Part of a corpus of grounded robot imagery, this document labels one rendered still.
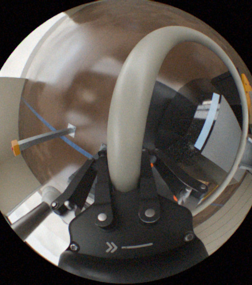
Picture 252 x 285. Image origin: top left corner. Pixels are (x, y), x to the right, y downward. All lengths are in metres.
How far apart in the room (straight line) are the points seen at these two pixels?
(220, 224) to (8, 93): 11.62
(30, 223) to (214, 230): 6.04
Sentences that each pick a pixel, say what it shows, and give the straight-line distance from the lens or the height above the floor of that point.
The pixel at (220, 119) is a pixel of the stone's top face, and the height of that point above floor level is 0.85.
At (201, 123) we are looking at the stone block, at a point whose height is 0.80.
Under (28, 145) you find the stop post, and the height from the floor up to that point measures 0.86.
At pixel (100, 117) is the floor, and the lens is 1.30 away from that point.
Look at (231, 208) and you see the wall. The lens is 5.74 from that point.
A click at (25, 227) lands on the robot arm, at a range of 0.62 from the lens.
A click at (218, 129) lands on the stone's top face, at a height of 0.85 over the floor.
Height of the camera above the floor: 1.17
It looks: 72 degrees down
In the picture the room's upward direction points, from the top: 146 degrees counter-clockwise
